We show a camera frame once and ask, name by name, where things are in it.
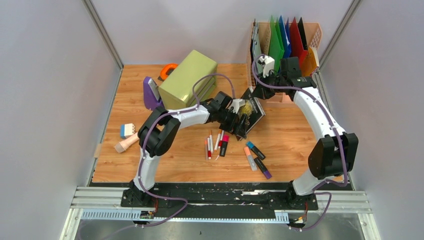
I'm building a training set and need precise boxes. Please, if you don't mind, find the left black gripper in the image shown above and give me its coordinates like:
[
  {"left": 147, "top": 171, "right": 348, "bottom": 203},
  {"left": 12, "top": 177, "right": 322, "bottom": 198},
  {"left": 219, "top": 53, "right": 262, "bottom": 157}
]
[{"left": 217, "top": 109, "right": 247, "bottom": 140}]

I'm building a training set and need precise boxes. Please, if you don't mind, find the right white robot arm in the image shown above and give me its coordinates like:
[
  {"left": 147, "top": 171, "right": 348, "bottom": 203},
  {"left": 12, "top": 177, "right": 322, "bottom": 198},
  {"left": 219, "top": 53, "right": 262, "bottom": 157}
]
[{"left": 251, "top": 54, "right": 359, "bottom": 209}]

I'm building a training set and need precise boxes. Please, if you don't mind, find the grey thin marker pen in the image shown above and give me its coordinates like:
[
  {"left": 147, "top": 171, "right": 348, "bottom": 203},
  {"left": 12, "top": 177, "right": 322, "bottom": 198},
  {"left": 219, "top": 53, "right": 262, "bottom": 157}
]
[{"left": 204, "top": 137, "right": 209, "bottom": 160}]

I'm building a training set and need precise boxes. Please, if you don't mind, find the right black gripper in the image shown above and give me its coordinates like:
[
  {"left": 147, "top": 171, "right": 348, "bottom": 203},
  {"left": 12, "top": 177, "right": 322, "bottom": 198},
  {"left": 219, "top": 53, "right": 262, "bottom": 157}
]
[{"left": 251, "top": 70, "right": 286, "bottom": 101}]

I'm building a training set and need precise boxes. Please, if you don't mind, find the pink file organizer rack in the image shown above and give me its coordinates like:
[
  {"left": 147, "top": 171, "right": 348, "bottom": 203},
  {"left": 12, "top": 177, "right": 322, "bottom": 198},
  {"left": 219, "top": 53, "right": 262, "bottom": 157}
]
[{"left": 245, "top": 21, "right": 323, "bottom": 108}]

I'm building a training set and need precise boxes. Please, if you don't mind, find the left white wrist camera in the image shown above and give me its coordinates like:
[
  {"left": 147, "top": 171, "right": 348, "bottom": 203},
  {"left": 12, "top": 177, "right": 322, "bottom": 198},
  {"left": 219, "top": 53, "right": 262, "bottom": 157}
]
[{"left": 229, "top": 98, "right": 246, "bottom": 114}]

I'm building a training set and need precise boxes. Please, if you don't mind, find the purple highlighter marker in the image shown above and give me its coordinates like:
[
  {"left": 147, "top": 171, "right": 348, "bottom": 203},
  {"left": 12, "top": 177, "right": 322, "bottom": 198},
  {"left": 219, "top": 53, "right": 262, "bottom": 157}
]
[{"left": 254, "top": 157, "right": 272, "bottom": 180}]

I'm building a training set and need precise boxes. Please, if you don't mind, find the blue plastic folder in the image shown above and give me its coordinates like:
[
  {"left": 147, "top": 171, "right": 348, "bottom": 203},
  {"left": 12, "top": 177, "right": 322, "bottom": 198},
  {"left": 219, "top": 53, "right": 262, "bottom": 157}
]
[{"left": 278, "top": 15, "right": 292, "bottom": 58}]

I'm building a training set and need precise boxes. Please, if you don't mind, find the orange tipped white pen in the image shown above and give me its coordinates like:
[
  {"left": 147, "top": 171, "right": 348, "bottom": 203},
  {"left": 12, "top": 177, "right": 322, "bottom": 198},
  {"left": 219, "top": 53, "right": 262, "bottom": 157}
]
[{"left": 208, "top": 129, "right": 214, "bottom": 154}]

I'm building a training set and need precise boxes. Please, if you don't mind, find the orange white marker pen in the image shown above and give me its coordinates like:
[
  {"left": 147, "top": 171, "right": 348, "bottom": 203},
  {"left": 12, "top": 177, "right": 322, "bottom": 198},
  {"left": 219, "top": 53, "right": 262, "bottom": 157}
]
[{"left": 214, "top": 129, "right": 222, "bottom": 152}]

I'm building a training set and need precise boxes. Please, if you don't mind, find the red white marker pen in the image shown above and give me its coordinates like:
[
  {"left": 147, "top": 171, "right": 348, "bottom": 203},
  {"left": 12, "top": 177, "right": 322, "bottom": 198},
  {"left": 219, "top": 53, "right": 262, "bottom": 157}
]
[{"left": 206, "top": 137, "right": 212, "bottom": 160}]

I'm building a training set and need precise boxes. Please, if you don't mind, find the red tipped white pen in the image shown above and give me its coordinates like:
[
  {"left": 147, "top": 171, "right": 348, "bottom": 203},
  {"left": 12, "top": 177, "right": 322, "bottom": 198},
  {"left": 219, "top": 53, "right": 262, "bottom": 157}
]
[{"left": 218, "top": 130, "right": 225, "bottom": 149}]

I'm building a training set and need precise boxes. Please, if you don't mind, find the green drawer cabinet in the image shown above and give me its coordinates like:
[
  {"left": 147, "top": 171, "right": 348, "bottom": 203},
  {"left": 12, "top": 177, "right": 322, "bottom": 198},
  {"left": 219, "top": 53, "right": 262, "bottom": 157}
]
[{"left": 158, "top": 50, "right": 218, "bottom": 110}]

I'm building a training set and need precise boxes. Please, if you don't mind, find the blue capped black marker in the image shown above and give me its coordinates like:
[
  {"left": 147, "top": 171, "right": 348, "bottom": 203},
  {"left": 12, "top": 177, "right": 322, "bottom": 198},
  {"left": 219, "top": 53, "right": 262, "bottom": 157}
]
[{"left": 246, "top": 141, "right": 266, "bottom": 160}]

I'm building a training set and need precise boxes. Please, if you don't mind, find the red plastic folder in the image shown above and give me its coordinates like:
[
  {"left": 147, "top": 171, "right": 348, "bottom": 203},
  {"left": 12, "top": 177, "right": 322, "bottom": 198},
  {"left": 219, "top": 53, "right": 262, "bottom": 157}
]
[{"left": 289, "top": 17, "right": 308, "bottom": 66}]

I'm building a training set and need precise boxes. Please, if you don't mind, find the black mounting base rail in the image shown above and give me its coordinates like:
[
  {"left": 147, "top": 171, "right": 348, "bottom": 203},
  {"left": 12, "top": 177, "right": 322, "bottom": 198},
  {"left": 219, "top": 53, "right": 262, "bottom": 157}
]
[{"left": 70, "top": 182, "right": 372, "bottom": 224}]

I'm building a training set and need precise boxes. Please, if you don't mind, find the green plastic folder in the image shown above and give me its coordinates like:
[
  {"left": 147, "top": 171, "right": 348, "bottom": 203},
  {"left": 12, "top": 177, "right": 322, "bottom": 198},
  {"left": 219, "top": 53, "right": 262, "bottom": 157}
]
[{"left": 268, "top": 16, "right": 285, "bottom": 72}]

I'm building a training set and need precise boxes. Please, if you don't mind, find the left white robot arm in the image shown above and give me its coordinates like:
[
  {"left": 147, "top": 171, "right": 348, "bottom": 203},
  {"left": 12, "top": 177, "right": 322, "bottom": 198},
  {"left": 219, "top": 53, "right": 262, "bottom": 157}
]
[{"left": 133, "top": 91, "right": 247, "bottom": 207}]

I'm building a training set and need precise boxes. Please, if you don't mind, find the white block eraser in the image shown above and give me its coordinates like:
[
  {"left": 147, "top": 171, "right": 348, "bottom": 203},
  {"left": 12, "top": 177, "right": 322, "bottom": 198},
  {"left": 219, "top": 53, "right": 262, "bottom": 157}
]
[{"left": 119, "top": 123, "right": 136, "bottom": 139}]

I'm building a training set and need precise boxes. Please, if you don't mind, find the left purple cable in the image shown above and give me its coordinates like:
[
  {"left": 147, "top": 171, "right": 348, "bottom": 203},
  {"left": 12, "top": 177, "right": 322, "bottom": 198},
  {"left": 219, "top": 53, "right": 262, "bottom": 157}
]
[{"left": 137, "top": 72, "right": 237, "bottom": 229}]

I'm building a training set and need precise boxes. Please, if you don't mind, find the orange tape dispenser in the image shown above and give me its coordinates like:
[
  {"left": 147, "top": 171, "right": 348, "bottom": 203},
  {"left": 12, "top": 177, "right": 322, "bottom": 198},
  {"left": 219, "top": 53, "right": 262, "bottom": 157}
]
[{"left": 158, "top": 63, "right": 178, "bottom": 82}]

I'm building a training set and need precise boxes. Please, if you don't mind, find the pink capped black highlighter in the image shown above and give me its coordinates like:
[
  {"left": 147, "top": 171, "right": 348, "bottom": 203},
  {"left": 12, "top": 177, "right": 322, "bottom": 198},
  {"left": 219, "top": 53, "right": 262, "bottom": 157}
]
[{"left": 219, "top": 134, "right": 230, "bottom": 157}]

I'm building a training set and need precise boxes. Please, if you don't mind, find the pink cylindrical tube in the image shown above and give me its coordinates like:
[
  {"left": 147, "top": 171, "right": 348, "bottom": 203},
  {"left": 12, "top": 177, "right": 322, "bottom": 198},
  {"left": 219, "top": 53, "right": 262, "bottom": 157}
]
[{"left": 114, "top": 133, "right": 139, "bottom": 153}]

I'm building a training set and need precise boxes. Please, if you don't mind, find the grey clipboard with papers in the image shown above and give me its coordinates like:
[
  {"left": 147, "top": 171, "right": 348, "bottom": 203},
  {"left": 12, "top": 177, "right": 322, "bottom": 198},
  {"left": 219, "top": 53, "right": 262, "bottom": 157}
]
[{"left": 249, "top": 19, "right": 263, "bottom": 63}]

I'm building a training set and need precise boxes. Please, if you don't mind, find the orange grey highlighter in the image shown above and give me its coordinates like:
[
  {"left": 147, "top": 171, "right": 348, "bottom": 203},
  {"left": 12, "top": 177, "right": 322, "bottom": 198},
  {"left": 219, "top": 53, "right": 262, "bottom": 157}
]
[{"left": 243, "top": 146, "right": 257, "bottom": 171}]

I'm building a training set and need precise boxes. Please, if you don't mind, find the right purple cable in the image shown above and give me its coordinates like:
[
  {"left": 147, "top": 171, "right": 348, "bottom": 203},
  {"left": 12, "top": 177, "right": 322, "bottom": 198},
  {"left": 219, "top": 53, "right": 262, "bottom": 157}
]
[{"left": 251, "top": 53, "right": 349, "bottom": 232}]

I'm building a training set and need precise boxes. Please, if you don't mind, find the yellow book in rack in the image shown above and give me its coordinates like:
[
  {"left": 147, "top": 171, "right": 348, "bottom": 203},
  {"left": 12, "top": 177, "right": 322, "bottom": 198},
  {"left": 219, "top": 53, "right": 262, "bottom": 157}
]
[{"left": 300, "top": 46, "right": 320, "bottom": 77}]

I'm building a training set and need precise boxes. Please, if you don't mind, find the purple stapler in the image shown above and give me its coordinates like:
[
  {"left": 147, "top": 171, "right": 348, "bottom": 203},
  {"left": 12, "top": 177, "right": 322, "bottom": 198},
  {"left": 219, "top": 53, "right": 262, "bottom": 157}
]
[{"left": 143, "top": 76, "right": 164, "bottom": 111}]

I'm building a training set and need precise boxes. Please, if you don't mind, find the black paperback book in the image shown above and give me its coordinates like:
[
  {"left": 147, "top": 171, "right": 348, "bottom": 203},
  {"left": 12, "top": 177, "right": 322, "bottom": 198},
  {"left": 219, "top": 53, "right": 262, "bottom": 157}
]
[{"left": 238, "top": 87, "right": 266, "bottom": 134}]

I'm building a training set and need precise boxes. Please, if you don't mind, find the purple cable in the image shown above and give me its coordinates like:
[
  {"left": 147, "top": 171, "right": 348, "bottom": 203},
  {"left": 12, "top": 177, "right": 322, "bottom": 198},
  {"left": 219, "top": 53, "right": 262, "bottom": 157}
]
[
  {"left": 137, "top": 72, "right": 237, "bottom": 229},
  {"left": 251, "top": 53, "right": 349, "bottom": 232}
]

